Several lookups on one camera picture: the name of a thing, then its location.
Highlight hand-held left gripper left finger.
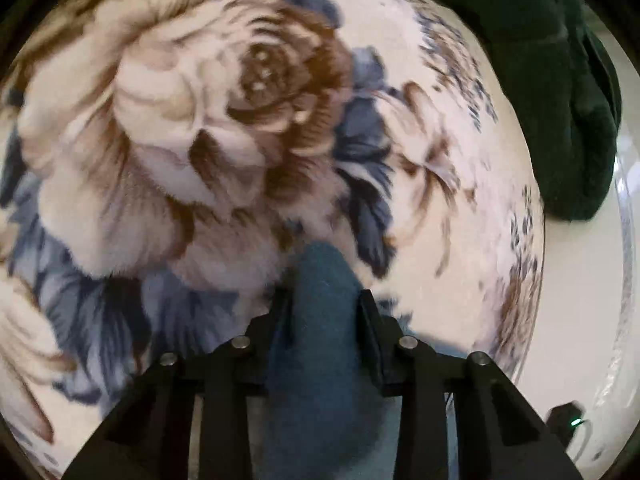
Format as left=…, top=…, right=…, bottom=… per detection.
left=62, top=287, right=292, bottom=480

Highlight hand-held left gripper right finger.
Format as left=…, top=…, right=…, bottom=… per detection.
left=359, top=290, right=583, bottom=480

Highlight blue jeans pants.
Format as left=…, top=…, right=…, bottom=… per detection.
left=262, top=241, right=401, bottom=480

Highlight black device with green light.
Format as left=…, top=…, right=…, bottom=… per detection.
left=545, top=402, right=586, bottom=448

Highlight white headboard with grey strip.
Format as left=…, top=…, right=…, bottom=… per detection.
left=515, top=20, right=640, bottom=467

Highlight floral checkered bedsheet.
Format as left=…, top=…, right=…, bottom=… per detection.
left=0, top=0, right=547, bottom=480

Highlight dark green fleece blanket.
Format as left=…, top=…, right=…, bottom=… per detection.
left=382, top=0, right=624, bottom=222

